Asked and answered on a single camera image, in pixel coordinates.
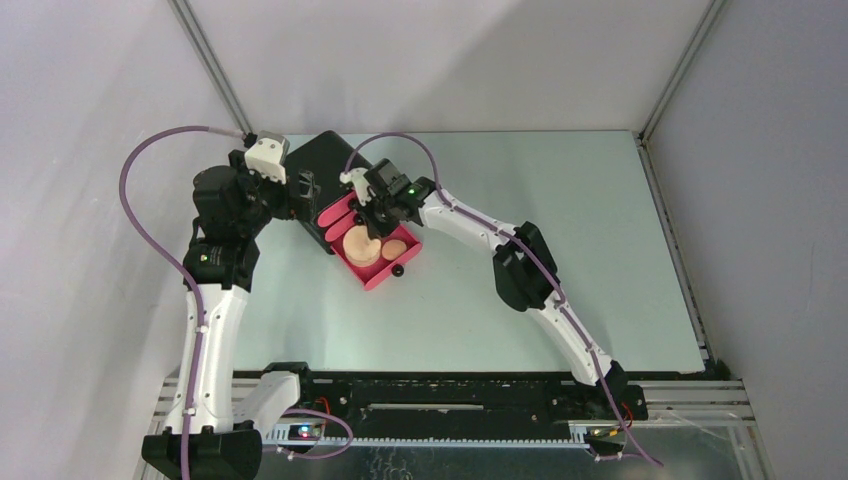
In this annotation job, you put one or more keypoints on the orange round sponge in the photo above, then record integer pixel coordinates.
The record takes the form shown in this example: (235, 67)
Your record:
(392, 249)

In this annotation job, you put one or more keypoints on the large beige sponge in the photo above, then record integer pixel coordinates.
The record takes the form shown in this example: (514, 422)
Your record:
(359, 249)

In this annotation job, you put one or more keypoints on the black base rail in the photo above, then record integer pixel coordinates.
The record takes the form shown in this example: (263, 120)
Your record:
(492, 407)

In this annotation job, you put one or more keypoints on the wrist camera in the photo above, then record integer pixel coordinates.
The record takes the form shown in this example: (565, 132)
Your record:
(267, 156)
(360, 185)

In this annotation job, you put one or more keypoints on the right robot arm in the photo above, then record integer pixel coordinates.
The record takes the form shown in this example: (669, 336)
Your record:
(525, 273)

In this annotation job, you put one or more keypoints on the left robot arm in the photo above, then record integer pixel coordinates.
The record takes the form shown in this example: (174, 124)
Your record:
(206, 434)

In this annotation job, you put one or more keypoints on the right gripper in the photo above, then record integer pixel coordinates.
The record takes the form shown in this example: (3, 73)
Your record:
(375, 230)

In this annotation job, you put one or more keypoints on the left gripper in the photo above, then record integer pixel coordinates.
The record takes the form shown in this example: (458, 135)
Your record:
(290, 208)

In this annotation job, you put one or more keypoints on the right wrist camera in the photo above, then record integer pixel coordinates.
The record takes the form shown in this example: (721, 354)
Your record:
(360, 185)

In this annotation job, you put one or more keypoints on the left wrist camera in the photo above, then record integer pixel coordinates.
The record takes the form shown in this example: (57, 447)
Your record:
(267, 156)

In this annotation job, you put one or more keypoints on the black pink drawer organizer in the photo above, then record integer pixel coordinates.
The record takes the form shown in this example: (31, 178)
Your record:
(326, 155)

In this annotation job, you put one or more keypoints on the pink bottom drawer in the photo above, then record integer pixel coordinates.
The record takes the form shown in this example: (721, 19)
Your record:
(370, 277)

